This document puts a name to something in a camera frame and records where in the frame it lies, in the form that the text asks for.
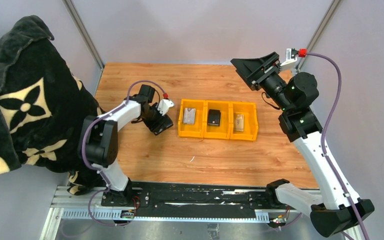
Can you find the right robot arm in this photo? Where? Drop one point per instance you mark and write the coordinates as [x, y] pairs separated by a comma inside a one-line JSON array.
[[339, 207]]

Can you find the black floral blanket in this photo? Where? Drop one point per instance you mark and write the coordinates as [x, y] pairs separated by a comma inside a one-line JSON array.
[[42, 107]]

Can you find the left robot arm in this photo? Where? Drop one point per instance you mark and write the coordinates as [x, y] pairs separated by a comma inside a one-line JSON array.
[[99, 139]]

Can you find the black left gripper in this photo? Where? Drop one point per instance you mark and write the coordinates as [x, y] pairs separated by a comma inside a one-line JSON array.
[[156, 126]]

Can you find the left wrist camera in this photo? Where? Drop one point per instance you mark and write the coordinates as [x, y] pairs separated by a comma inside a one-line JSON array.
[[164, 106]]

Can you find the yellow bin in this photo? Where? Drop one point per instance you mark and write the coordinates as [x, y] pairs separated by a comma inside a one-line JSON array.
[[196, 130], [245, 121], [223, 131]]

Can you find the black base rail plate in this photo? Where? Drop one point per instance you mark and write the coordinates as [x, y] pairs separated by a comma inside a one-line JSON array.
[[194, 201]]

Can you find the silver card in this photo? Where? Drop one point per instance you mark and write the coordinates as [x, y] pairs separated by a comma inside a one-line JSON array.
[[189, 116]]

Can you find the yellow bin middle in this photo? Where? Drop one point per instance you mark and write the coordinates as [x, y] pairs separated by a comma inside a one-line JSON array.
[[223, 131]]

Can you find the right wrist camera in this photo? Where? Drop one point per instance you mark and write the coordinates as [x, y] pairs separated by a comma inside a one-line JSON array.
[[291, 57]]

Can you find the yellow bin left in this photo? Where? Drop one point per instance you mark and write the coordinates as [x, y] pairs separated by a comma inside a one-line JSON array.
[[196, 130]]

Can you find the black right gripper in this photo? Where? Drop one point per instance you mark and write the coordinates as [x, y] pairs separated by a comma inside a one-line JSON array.
[[247, 68]]

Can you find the black VIP card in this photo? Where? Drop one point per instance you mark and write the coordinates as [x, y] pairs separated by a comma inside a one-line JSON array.
[[214, 117]]

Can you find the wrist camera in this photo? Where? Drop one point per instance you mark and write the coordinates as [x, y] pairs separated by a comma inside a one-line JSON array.
[[291, 57], [164, 106]]

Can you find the yellow bin right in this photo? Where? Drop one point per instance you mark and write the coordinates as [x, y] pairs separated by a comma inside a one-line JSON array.
[[245, 121]]

